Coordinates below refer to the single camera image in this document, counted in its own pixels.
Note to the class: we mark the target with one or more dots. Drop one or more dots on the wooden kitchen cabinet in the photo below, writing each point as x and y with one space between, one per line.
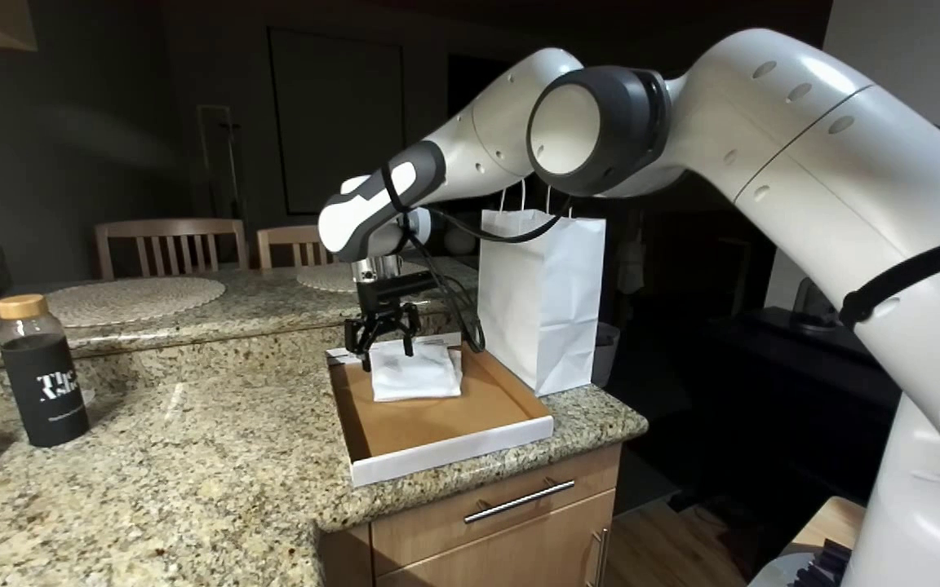
535 543

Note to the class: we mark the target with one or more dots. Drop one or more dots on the dark framed wall panel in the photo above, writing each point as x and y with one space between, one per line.
326 109

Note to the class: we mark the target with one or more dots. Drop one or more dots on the white paper napkin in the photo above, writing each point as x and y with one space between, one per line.
416 375

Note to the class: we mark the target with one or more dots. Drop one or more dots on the round beige placemat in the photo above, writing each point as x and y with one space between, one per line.
132 298
326 278

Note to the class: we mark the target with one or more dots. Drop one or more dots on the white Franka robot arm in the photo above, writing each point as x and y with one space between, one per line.
817 131

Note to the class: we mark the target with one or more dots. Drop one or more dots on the wooden slat-back chair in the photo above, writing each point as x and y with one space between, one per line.
293 250
172 244

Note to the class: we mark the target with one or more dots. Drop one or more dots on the dark low sideboard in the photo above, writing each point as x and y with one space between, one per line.
806 369

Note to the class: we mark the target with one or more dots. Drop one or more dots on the light wooden board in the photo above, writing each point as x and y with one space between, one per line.
828 521

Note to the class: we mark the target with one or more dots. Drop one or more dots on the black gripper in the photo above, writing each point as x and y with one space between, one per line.
392 294

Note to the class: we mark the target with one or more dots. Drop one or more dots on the black sleeved bottle wooden lid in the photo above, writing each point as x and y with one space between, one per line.
42 379

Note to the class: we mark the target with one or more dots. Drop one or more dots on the white and brown cardboard tray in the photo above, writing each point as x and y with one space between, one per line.
437 417

